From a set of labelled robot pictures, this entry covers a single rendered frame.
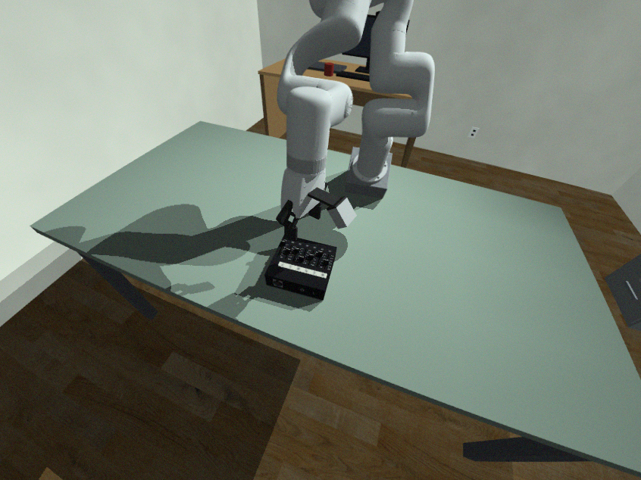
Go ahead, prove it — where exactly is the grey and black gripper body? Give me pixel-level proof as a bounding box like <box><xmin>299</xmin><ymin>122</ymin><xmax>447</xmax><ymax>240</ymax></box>
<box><xmin>281</xmin><ymin>165</ymin><xmax>326</xmax><ymax>219</ymax></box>

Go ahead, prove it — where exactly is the black lighting desk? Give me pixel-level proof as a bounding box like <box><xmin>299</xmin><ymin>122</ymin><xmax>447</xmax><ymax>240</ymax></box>
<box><xmin>264</xmin><ymin>235</ymin><xmax>337</xmax><ymax>301</ymax></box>

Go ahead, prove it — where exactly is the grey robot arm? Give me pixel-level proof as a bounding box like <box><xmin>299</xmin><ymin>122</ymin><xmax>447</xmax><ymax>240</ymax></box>
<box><xmin>277</xmin><ymin>0</ymin><xmax>435</xmax><ymax>229</ymax></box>

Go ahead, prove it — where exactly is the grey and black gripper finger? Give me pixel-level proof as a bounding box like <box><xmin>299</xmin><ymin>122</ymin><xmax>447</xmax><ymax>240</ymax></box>
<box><xmin>308</xmin><ymin>182</ymin><xmax>328</xmax><ymax>220</ymax></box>
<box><xmin>276</xmin><ymin>200</ymin><xmax>299</xmax><ymax>241</ymax></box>

